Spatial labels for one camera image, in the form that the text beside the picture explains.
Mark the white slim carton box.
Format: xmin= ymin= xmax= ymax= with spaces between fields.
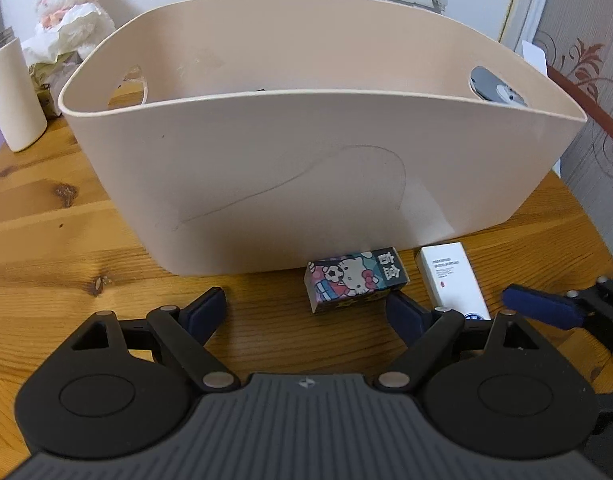
xmin=416 ymin=242 xmax=491 ymax=321

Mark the beige plastic storage basket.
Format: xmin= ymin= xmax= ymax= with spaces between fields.
xmin=59 ymin=0 xmax=587 ymax=275

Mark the black cartoon blind box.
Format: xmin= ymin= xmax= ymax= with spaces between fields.
xmin=304 ymin=247 xmax=410 ymax=313

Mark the white phone stand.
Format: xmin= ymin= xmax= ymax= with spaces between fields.
xmin=497 ymin=40 xmax=547 ymax=107

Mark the cream thermos bottle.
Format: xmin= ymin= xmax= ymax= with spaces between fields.
xmin=0 ymin=27 xmax=47 ymax=152

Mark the tissue box with tissue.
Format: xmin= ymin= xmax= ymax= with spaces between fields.
xmin=29 ymin=52 xmax=82 ymax=119

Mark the white plush lamb toy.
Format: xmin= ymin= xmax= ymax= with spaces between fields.
xmin=22 ymin=0 xmax=116 ymax=66

